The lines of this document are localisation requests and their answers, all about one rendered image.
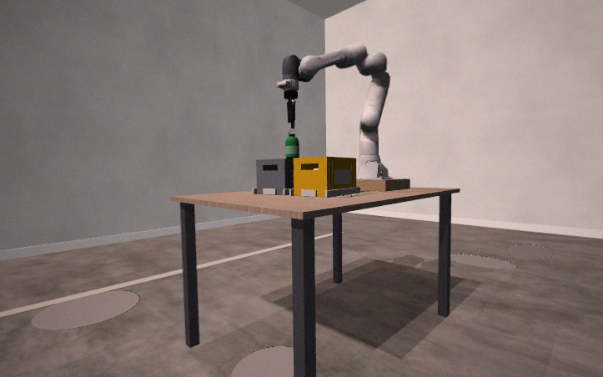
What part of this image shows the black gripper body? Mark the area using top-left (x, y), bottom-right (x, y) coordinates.
top-left (284, 89), bottom-right (298, 107)

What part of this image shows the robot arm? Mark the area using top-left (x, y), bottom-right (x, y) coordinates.
top-left (277, 43), bottom-right (392, 179)

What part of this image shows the yellow crate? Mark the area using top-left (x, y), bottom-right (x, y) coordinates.
top-left (294, 157), bottom-right (356, 197)

